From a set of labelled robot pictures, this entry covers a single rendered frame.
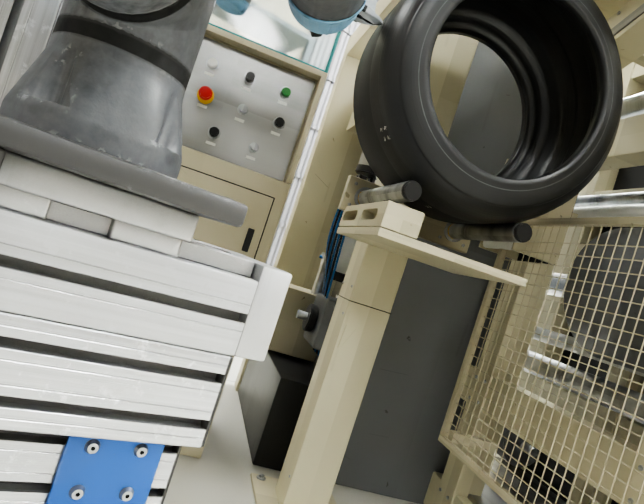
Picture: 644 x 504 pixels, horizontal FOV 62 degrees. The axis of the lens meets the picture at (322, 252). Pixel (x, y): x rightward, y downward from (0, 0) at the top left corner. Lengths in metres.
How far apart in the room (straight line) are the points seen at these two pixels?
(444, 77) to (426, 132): 0.52
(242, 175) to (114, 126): 1.26
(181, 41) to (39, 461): 0.38
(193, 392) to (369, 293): 1.06
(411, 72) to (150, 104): 0.77
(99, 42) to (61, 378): 0.27
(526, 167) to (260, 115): 0.81
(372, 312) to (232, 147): 0.68
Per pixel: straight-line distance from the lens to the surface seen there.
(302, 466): 1.62
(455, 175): 1.17
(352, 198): 1.49
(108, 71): 0.47
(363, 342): 1.55
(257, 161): 1.75
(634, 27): 1.66
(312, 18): 0.55
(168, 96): 0.49
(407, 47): 1.19
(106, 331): 0.48
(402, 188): 1.17
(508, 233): 1.30
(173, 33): 0.50
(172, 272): 0.48
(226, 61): 1.81
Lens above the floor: 0.69
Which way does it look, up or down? 1 degrees up
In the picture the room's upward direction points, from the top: 18 degrees clockwise
